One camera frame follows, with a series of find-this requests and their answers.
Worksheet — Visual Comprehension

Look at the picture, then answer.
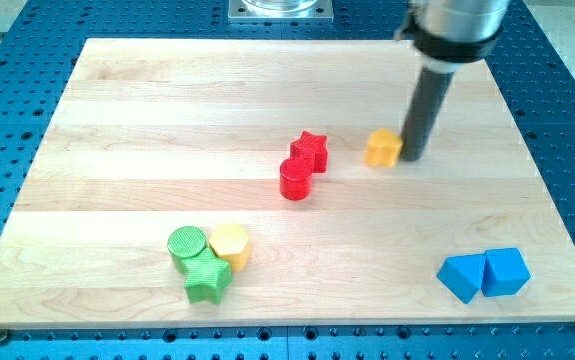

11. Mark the yellow heart block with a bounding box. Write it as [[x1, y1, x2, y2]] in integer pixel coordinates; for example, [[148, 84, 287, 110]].
[[364, 128, 403, 167]]

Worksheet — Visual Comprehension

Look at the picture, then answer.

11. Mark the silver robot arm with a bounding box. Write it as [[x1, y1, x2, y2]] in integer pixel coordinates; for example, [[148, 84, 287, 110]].
[[394, 0, 510, 74]]

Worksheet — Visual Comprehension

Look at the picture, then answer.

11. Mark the red star block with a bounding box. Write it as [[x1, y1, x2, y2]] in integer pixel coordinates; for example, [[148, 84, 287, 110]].
[[290, 131, 328, 173]]

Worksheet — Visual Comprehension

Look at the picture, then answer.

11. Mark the green star block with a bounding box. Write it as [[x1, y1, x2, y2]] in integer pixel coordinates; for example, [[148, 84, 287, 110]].
[[182, 247, 232, 305]]

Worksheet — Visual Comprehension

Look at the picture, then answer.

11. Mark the red cylinder block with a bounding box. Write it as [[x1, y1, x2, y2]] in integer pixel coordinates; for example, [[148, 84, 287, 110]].
[[279, 157, 312, 201]]

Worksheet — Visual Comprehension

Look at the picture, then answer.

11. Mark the yellow hexagon block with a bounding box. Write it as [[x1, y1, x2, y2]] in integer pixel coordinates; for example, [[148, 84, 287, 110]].
[[208, 224, 251, 271]]

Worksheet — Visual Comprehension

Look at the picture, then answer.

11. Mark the wooden board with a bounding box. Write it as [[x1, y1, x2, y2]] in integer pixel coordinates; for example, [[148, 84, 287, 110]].
[[0, 39, 575, 329]]

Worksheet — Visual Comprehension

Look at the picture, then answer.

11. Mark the green cylinder block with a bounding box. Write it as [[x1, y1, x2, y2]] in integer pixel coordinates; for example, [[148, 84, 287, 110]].
[[167, 226, 207, 274]]

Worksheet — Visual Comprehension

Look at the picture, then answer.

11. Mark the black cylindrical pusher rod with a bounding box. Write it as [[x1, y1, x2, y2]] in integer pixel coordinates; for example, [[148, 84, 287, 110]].
[[400, 67, 453, 162]]

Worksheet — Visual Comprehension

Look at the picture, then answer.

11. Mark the blue triangle block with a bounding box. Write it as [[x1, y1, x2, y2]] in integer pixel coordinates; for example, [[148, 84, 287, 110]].
[[437, 254, 486, 304]]

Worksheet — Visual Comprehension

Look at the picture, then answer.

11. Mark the blue cube block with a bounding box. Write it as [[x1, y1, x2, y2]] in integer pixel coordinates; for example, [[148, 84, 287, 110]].
[[481, 248, 531, 297]]

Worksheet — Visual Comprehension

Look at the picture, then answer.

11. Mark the blue perforated table plate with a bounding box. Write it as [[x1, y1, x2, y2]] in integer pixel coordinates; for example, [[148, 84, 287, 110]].
[[0, 1, 575, 359]]

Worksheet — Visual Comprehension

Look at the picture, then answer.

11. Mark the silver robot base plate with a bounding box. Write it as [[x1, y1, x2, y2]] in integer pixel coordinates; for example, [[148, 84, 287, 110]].
[[227, 0, 334, 23]]

